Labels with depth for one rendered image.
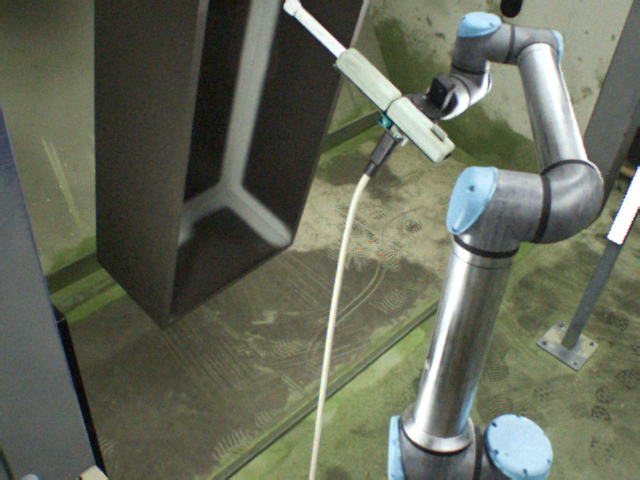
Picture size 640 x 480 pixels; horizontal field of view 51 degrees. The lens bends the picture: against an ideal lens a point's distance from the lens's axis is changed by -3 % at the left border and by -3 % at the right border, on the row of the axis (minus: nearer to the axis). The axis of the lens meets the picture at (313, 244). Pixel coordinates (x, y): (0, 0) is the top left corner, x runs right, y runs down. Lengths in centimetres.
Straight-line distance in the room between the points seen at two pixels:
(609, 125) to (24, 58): 257
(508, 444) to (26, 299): 97
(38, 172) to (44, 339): 181
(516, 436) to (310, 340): 137
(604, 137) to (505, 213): 236
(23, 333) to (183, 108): 66
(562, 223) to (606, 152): 234
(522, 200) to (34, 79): 222
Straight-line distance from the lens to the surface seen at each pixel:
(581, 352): 304
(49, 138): 293
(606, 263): 272
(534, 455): 151
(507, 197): 113
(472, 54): 162
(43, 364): 118
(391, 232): 326
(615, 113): 340
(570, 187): 117
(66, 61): 301
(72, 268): 295
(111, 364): 269
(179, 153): 163
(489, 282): 120
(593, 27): 334
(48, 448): 133
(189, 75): 149
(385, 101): 142
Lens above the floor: 210
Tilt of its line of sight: 41 degrees down
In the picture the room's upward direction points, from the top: 5 degrees clockwise
